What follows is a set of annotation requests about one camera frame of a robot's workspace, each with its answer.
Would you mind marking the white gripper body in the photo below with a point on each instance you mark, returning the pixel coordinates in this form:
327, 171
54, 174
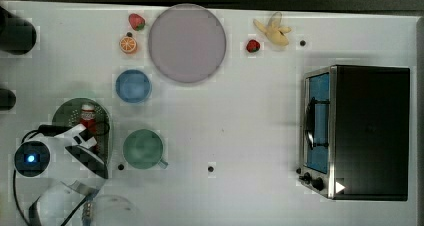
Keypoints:
78, 135

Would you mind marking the red plush ketchup bottle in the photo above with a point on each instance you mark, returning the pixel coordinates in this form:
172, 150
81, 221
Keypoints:
87, 117

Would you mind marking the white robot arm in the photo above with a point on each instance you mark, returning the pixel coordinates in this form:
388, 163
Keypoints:
64, 154

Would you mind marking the green mug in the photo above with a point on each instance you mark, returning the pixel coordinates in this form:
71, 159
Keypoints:
144, 149

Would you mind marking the small black cylinder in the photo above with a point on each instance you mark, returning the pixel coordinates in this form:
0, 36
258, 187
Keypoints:
7, 99

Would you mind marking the blue bowl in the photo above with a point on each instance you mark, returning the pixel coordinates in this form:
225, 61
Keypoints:
133, 86

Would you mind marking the orange slice toy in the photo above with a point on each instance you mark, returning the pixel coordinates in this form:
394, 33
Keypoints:
128, 45

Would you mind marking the large black cylinder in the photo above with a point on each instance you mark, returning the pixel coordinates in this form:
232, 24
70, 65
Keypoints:
17, 35

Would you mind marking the strawberry toy near orange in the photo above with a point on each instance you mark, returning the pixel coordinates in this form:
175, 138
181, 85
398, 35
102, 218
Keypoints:
136, 21

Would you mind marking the lilac round plate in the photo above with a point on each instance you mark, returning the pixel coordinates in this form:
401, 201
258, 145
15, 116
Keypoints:
187, 43

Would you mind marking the strawberry toy near banana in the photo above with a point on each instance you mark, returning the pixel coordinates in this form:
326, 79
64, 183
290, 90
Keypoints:
253, 46

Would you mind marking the peeled banana toy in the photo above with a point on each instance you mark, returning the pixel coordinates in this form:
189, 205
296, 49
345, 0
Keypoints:
274, 31

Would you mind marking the black toaster oven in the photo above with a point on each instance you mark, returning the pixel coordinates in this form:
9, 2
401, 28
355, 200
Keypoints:
355, 132

